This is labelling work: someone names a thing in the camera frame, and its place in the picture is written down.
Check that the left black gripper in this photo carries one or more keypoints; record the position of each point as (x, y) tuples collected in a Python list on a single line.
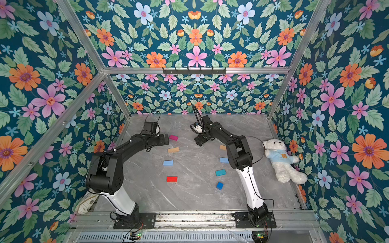
[(162, 142)]

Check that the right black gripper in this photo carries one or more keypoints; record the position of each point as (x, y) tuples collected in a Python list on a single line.
[(201, 138)]

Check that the magenta rectangular block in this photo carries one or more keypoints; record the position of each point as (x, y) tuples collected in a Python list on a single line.
[(172, 137)]

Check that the light blue block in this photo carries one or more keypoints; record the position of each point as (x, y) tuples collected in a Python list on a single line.
[(224, 160), (168, 163)]

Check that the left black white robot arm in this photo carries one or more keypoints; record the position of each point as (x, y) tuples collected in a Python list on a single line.
[(106, 176)]

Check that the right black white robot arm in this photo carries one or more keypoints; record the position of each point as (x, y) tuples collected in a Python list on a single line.
[(240, 159)]

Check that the teal rectangular block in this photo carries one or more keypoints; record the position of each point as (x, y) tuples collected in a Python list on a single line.
[(220, 172)]

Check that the red rectangular block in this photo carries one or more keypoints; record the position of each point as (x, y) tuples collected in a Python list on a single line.
[(172, 179)]

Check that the blue square block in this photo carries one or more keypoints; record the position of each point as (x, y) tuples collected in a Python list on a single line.
[(219, 186)]

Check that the white teddy bear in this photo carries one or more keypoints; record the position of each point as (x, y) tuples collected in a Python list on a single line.
[(282, 162)]

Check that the rolled patterned cloth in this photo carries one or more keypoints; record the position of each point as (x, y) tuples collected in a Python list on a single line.
[(86, 203)]

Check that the left green circuit board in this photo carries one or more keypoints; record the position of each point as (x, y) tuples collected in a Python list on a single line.
[(135, 236)]

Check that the green circuit board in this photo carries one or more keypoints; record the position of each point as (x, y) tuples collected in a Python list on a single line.
[(135, 236), (259, 236)]

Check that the right green circuit board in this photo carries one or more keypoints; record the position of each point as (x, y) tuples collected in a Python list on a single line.
[(259, 236)]

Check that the black hook rail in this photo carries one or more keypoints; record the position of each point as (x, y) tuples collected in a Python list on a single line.
[(194, 71)]

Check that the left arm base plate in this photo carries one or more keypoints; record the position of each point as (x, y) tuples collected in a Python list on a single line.
[(142, 220)]

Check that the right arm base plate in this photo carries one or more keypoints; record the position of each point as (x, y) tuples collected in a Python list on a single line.
[(242, 221)]

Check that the aluminium front rail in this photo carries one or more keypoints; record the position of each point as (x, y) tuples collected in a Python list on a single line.
[(286, 219)]

